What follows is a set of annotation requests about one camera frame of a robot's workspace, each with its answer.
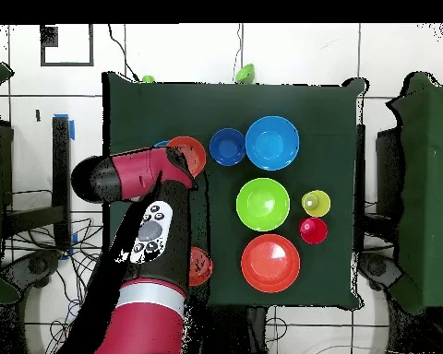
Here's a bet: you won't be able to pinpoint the dark square floor frame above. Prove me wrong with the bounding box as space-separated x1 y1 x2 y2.
40 23 95 67

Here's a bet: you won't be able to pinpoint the green bowl on floor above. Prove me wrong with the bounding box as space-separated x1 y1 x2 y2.
233 63 256 84

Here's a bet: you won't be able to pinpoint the orange bowl with ringed bottom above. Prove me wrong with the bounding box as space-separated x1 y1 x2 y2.
165 136 208 179

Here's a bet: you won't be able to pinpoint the translucent yellow cup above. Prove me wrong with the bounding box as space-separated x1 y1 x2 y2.
301 189 332 218

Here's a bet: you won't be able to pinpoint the small plain orange bowl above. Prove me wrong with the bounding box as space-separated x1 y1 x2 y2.
188 245 214 288

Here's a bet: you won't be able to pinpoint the blue tape strip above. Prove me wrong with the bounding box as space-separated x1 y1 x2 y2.
53 112 76 141

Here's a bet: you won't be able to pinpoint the black metal stand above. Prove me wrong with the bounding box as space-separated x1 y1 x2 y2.
1 115 73 252

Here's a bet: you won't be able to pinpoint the black chair base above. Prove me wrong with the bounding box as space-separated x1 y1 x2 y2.
1 248 64 296

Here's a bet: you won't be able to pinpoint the red cup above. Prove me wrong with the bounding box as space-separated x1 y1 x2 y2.
298 217 329 245

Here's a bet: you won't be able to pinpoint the tangle of black floor cables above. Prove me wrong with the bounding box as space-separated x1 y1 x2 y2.
3 217 108 354

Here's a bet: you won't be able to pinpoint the small dark blue bowl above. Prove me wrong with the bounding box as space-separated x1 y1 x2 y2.
209 127 247 168

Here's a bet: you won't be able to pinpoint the large orange bowl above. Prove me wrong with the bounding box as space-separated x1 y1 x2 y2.
240 233 301 294

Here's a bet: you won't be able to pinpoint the grey chair base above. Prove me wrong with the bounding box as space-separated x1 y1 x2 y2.
357 250 403 292

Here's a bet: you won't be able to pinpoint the green bowl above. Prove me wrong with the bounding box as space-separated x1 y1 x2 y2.
233 63 256 84
235 177 292 232

